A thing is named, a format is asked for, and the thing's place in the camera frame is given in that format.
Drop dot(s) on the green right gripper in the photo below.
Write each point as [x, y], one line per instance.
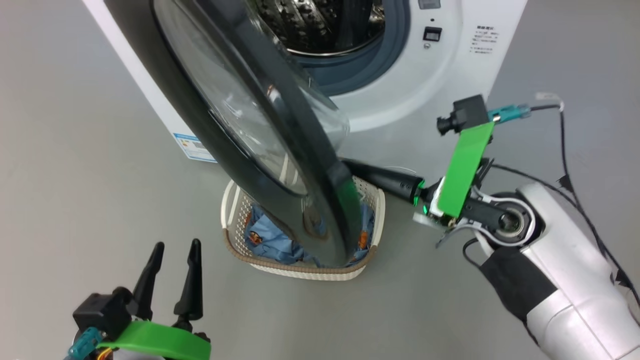
[467, 165]

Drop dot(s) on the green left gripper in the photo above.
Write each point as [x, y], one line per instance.
[160, 342]

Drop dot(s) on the blue garment with orange print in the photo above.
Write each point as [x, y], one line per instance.
[270, 245]

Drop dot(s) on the dark round glass washer door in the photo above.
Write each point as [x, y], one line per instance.
[235, 120]

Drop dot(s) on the cream perforated laundry basket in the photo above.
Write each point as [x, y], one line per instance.
[370, 200]

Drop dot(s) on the white front-load washing machine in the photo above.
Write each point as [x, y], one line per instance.
[430, 75]

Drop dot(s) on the grey rubber door gasket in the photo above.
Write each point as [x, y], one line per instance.
[385, 50]

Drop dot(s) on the black door lock socket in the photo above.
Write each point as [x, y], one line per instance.
[432, 34]

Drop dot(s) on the blue white energy label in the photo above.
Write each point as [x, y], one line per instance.
[194, 147]

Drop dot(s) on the steel washer drum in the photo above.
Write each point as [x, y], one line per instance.
[320, 25]

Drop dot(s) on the grey warning sticker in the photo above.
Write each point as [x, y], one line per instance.
[429, 3]

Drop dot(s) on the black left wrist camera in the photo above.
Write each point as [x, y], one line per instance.
[100, 312]

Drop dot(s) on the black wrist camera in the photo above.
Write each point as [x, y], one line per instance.
[467, 114]
[100, 312]

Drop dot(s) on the teal left camera connector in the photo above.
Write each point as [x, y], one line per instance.
[85, 344]

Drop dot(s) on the teal camera connector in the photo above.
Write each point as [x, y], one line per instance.
[510, 113]
[85, 344]

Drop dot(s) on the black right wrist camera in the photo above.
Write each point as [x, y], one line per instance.
[467, 114]

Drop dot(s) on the teal right camera connector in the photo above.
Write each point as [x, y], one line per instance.
[510, 113]

